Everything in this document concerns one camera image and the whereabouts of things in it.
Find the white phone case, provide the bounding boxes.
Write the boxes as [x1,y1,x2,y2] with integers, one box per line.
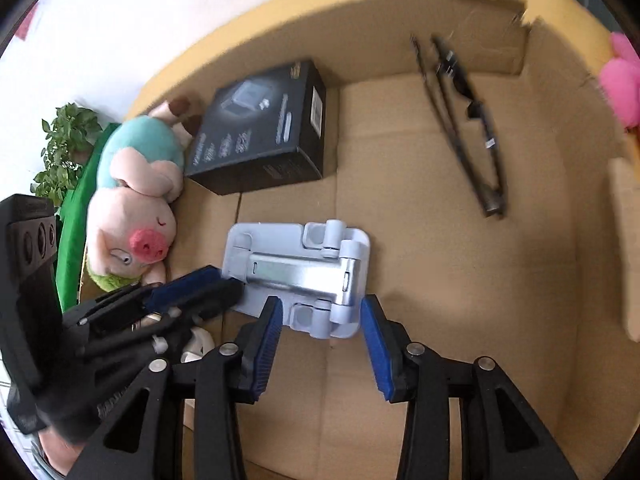
[180,327,215,363]

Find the pig plush toy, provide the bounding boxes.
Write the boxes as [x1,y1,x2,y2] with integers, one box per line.
[86,96,202,292]

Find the white folding phone stand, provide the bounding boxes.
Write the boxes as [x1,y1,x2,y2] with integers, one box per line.
[221,219,371,339]

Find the black charger box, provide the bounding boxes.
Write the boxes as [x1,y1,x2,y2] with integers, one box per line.
[186,60,326,195]

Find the black eyeglasses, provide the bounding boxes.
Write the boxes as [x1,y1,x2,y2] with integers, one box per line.
[410,35,508,219]

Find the person's left hand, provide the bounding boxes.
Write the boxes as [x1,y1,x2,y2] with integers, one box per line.
[38,427,86,476]

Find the green table cloth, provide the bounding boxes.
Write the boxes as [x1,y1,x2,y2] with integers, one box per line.
[55,122,119,312]

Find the potted green plant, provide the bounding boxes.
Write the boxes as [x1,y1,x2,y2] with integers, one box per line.
[30,103,103,208]

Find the large cardboard box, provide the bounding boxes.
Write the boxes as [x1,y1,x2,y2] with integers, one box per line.
[130,0,639,479]

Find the pink plush toy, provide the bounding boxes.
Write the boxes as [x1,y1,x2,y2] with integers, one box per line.
[599,32,639,129]

